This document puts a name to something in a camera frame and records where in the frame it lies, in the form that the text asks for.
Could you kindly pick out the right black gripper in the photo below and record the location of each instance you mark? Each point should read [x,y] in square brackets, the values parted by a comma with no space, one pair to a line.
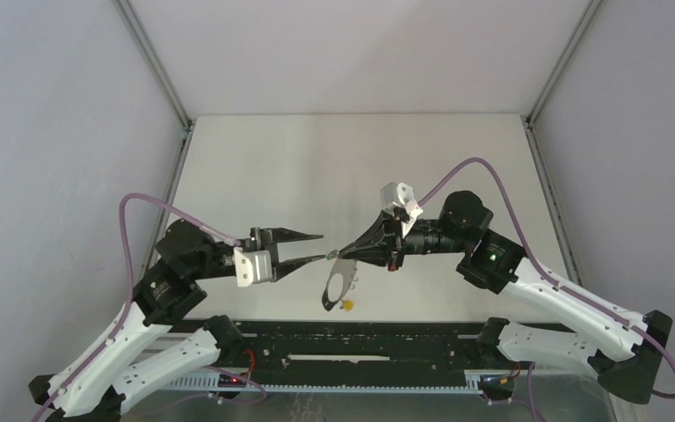
[386,229]

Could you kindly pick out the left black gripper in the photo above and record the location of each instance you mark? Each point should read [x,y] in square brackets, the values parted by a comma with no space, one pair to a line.
[271,237]

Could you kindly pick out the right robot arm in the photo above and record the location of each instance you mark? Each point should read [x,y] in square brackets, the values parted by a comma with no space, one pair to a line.
[621,349]

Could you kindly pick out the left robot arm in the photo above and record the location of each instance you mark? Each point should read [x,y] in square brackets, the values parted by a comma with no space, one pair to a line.
[107,380]

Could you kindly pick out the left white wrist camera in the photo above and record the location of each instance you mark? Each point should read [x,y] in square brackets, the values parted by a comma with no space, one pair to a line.
[252,267]

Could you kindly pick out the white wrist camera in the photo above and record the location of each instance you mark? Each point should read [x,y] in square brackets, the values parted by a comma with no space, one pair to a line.
[252,267]
[398,199]

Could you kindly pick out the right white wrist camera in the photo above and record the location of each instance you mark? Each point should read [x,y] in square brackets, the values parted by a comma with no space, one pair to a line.
[398,199]

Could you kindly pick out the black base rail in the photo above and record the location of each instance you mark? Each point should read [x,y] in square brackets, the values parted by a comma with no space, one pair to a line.
[364,354]

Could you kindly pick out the white cable duct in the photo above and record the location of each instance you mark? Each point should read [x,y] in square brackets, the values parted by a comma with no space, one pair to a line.
[215,382]

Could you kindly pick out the left aluminium frame post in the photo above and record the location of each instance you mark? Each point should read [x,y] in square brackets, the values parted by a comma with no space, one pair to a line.
[139,34]

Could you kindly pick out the aluminium frame post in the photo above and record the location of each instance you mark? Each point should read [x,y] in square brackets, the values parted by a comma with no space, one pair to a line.
[139,34]
[569,51]

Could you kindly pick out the right aluminium frame post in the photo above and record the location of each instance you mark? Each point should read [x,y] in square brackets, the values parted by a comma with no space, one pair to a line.
[569,51]

